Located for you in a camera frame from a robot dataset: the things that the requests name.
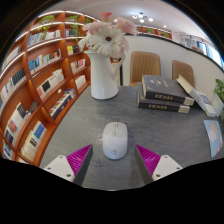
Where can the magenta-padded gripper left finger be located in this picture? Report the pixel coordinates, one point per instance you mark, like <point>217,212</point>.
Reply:
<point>60,166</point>

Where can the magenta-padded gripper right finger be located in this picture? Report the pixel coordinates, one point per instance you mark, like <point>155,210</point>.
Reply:
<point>165,166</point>

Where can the white computer mouse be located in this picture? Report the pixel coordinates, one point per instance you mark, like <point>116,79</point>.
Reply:
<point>114,140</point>

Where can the pastel cartoon mouse pad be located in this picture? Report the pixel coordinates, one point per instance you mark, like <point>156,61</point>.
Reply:
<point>214,136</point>

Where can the blue and white book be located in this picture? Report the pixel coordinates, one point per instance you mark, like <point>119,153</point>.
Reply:
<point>205,101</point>

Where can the white plant pot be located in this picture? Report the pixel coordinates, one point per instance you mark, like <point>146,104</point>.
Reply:
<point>217,105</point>

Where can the orange wooden bookshelf unit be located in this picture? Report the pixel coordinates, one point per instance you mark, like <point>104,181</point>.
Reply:
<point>40,83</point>

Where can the green leafy plant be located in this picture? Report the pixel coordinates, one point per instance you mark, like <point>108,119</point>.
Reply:
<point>220,89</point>

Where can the tan upholstered chair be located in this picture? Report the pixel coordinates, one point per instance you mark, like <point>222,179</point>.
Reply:
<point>144,66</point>
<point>182,71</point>

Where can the white ceramic pitcher vase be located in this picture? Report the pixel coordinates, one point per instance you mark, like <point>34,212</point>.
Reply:
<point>102,76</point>

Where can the window with white curtains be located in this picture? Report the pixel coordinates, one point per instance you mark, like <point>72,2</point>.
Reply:
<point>203,48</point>

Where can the ceiling spot lights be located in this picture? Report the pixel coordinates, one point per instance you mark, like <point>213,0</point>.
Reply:
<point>141,17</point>

